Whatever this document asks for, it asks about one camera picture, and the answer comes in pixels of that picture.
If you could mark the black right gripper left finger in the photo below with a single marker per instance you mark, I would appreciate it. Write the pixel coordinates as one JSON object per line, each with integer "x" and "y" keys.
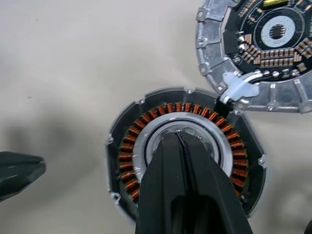
{"x": 161, "y": 185}

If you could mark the round motor housing copper windings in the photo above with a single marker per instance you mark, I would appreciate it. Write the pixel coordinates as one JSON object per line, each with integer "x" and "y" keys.
{"x": 126, "y": 148}

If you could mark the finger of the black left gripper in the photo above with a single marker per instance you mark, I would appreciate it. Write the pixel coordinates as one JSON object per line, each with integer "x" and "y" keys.
{"x": 17, "y": 175}

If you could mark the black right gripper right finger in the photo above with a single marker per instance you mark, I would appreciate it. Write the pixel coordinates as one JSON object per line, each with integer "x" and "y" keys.
{"x": 214, "y": 185}

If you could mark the silver motor lid circuit board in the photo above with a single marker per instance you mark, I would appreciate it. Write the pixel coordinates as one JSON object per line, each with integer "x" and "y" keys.
{"x": 212, "y": 48}

